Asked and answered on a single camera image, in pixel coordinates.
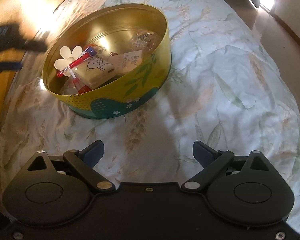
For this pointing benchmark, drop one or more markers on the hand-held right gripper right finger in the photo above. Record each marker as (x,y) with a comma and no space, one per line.
(202,152)

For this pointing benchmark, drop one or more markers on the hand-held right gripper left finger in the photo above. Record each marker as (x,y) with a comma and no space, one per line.
(93,152)

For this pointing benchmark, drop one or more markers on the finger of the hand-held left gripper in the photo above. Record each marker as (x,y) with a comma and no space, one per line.
(33,45)
(5,66)

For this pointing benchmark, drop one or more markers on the small red lighter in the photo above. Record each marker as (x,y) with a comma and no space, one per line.
(83,86)

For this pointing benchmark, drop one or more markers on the rabbit print tissue pack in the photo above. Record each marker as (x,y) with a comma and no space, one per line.
(97,70)

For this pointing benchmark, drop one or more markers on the round yellow tin container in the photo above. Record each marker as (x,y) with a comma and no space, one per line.
(140,85)

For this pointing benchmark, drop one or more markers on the white tissue pack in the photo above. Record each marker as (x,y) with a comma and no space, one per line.
(123,61)

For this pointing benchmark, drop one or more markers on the clear plastic snack bag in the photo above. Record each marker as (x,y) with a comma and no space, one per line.
(143,41)

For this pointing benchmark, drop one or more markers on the yellow blanket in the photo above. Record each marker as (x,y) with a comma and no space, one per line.
(5,7)

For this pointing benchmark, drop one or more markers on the floral quilt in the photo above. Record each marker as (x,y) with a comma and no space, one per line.
(215,80)

